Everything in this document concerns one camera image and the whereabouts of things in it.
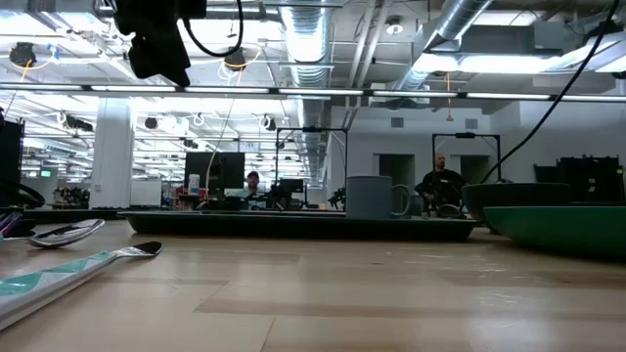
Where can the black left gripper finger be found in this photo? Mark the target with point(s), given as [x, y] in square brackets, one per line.
[161, 61]

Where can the iridescent purple fork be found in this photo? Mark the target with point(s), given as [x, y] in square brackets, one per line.
[10, 222]

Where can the grey-blue mug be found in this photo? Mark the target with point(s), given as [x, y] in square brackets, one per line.
[369, 195]

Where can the black bowl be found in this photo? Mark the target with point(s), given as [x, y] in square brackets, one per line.
[508, 195]

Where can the green plate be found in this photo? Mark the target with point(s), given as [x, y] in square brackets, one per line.
[562, 230]

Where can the background black robot arm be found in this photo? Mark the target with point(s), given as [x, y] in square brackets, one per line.
[337, 198]

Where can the dark green plastic tray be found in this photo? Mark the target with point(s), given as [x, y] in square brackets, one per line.
[293, 230]

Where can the black hanging ceiling device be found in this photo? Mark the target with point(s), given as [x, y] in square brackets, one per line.
[235, 57]
[22, 54]

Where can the white pillar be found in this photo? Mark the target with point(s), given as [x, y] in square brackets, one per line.
[112, 156]

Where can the white canister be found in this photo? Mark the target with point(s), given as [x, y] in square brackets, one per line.
[193, 185]

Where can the large black monitor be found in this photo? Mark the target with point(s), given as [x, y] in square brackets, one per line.
[230, 171]

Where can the whiteboard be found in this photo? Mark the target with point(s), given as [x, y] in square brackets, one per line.
[146, 193]

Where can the person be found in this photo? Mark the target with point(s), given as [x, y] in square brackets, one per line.
[253, 180]
[442, 183]

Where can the long LED light strip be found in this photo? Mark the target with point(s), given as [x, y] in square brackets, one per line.
[318, 91]

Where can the green exit sign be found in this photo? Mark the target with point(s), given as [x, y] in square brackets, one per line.
[46, 173]

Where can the round ceiling sensor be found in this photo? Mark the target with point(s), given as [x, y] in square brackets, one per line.
[394, 28]

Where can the yellow hanging pendant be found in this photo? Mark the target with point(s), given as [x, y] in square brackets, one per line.
[449, 117]

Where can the black equipment cases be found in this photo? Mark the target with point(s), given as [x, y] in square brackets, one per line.
[587, 178]

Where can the silver ribbed air duct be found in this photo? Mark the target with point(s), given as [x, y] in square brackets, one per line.
[305, 39]
[460, 19]

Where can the black aluminium rig frame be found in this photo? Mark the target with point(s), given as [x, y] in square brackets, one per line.
[73, 215]

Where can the wall vent grille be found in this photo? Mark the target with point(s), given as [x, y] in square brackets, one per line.
[471, 123]
[397, 122]

